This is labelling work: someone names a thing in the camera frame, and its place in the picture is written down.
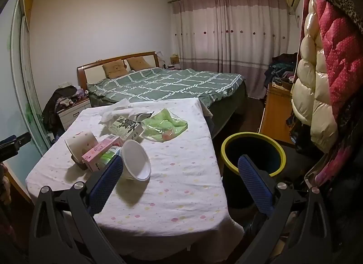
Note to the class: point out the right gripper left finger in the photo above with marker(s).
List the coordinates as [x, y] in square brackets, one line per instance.
[63, 229]

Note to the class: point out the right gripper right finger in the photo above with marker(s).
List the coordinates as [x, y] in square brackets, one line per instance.
[295, 228]

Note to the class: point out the white paper cup pink leaf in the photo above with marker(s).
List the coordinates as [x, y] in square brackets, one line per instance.
[80, 144]

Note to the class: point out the pink drink carton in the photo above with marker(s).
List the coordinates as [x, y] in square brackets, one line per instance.
[92, 157]

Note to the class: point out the white plastic bowl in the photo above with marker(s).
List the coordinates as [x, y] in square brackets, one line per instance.
[136, 163]

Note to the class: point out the green white tea box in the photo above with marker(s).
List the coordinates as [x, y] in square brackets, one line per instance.
[126, 128]

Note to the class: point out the white tissue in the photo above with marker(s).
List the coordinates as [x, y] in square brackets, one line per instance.
[111, 113]

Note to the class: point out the green yogurt bottle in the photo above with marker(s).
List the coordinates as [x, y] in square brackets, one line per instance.
[106, 158]

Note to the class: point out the yellow rimmed dark trash bin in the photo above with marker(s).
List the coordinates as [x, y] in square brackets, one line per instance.
[265, 153]

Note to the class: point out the white bedside cabinet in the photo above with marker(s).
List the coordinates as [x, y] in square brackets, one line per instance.
[68, 116]

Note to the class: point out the white dotted tablecloth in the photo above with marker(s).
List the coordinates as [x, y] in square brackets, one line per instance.
[182, 205]

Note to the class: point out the wooden low dresser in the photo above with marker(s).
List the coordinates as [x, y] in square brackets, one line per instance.
[277, 110]

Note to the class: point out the cream puffer jacket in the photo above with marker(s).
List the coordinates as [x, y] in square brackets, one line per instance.
[310, 93]

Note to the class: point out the brown pillow left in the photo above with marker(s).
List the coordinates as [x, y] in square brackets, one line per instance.
[115, 69]

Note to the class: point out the brown pillow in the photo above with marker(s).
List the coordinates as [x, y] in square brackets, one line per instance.
[138, 63]
[115, 69]

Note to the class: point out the wooden bed with headboard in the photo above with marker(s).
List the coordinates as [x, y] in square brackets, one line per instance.
[217, 116]

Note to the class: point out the brown pillow right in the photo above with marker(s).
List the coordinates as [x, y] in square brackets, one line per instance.
[138, 63]

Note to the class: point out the green checked duvet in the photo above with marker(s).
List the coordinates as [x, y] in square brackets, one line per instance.
[156, 84]

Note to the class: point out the pile of clothes on dresser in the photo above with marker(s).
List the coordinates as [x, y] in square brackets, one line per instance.
[278, 66]

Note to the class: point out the tissue box on far nightstand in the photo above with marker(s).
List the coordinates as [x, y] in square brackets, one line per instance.
[174, 59]

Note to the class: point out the pink white curtain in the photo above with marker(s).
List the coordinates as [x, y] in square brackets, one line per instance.
[231, 36]

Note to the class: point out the red dotted quilted jacket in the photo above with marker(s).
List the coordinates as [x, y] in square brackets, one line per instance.
[342, 44]

